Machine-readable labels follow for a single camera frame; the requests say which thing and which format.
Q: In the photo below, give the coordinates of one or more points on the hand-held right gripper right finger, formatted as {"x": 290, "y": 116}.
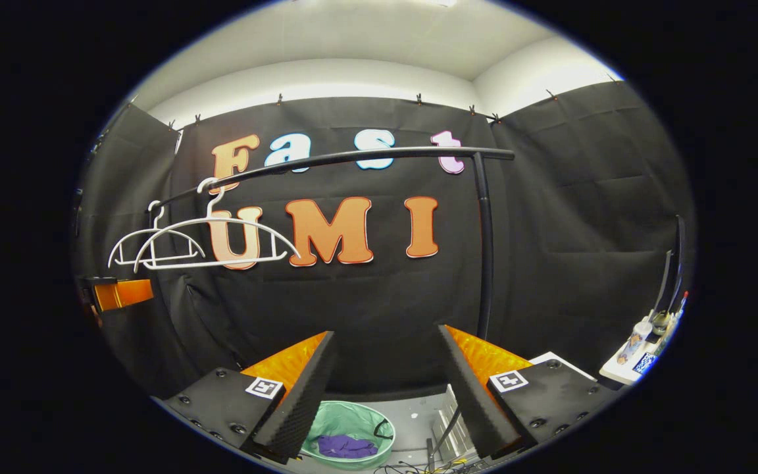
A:
{"x": 468, "y": 395}

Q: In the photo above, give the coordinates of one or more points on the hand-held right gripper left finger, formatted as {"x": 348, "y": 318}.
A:
{"x": 300, "y": 395}

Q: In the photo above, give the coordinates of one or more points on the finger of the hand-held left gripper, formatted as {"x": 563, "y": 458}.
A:
{"x": 126, "y": 294}

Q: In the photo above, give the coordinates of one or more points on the green laundry hamper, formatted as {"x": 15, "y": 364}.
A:
{"x": 346, "y": 418}

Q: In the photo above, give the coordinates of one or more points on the white plastic hanger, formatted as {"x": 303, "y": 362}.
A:
{"x": 155, "y": 217}
{"x": 214, "y": 263}

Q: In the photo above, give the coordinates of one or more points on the black clothes rack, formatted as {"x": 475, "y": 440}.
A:
{"x": 484, "y": 263}

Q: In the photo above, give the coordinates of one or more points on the white side table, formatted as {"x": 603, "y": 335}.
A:
{"x": 619, "y": 372}

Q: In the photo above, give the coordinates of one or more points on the printed tube bottle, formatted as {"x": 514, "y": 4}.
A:
{"x": 635, "y": 341}

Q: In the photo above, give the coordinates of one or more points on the blue patterned packet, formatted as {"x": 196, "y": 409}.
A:
{"x": 645, "y": 363}

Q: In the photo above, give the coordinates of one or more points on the black backdrop cloth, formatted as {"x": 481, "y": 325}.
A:
{"x": 583, "y": 230}

